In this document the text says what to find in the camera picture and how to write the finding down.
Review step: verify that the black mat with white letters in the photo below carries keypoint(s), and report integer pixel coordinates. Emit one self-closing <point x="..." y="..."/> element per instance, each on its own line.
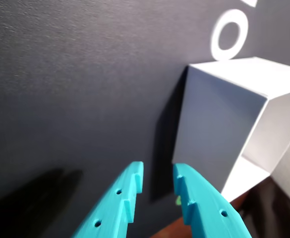
<point x="60" y="74"/>

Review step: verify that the white open cardboard box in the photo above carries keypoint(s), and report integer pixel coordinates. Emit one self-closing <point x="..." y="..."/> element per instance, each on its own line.
<point x="209" y="124"/>

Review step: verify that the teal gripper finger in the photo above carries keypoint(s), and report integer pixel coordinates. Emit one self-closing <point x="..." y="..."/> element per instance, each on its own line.
<point x="209" y="210"/>
<point x="115" y="203"/>

